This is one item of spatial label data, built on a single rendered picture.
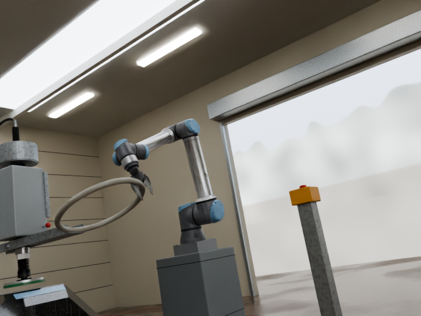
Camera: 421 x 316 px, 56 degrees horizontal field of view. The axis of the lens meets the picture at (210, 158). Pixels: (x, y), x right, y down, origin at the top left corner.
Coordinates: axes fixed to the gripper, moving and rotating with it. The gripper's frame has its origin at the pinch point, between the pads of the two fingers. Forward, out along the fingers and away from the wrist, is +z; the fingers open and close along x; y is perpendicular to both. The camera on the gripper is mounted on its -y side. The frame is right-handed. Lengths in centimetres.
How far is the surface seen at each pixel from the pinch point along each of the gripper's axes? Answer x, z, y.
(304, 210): -68, 47, 6
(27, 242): 71, -17, 21
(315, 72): -301, -178, 317
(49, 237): 57, -10, 13
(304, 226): -64, 54, 8
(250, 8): -236, -267, 228
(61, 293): 71, 13, 41
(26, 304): 83, 14, 23
